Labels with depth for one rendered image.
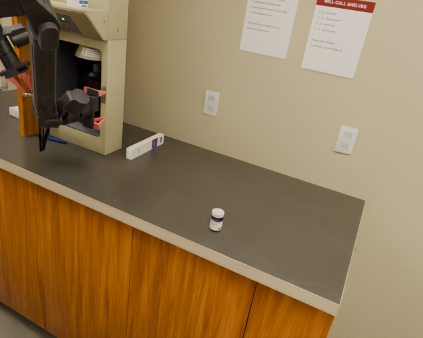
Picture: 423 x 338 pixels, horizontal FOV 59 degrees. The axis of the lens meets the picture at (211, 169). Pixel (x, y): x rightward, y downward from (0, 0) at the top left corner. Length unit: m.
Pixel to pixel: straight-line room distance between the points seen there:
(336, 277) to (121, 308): 0.82
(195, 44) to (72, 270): 1.11
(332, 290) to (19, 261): 1.34
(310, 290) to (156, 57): 1.31
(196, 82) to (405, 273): 1.26
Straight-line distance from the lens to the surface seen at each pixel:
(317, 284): 1.12
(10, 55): 1.53
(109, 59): 1.54
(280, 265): 1.13
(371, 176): 1.68
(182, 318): 1.40
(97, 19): 1.46
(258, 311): 1.22
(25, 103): 1.80
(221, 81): 1.75
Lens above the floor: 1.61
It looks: 25 degrees down
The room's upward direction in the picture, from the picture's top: 9 degrees clockwise
